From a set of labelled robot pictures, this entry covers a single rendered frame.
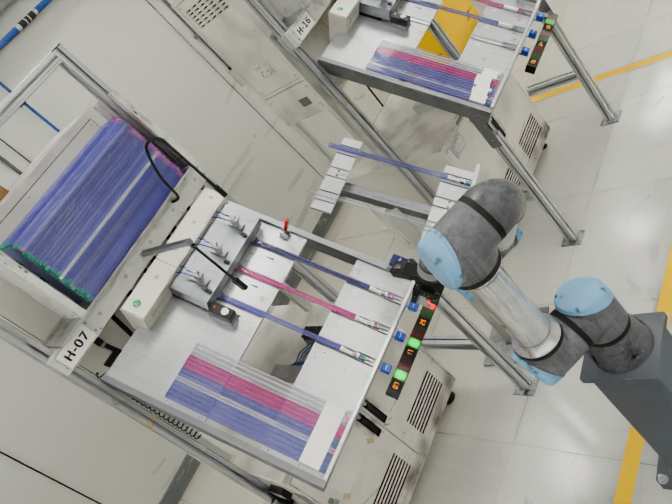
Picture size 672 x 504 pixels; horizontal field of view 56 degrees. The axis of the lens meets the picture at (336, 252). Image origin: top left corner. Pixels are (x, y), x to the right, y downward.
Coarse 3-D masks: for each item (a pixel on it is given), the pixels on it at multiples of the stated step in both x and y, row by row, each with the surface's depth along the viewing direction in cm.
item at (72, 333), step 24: (48, 72) 182; (24, 96) 177; (120, 96) 188; (0, 120) 173; (144, 120) 192; (0, 264) 164; (120, 264) 183; (24, 288) 176; (48, 288) 169; (72, 312) 174; (48, 336) 186; (72, 336) 176; (96, 336) 180; (432, 336) 237; (456, 336) 229; (72, 360) 175
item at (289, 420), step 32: (192, 352) 185; (192, 384) 180; (224, 384) 180; (256, 384) 180; (288, 384) 180; (224, 416) 175; (256, 416) 175; (288, 416) 175; (320, 416) 175; (288, 448) 171; (320, 448) 171
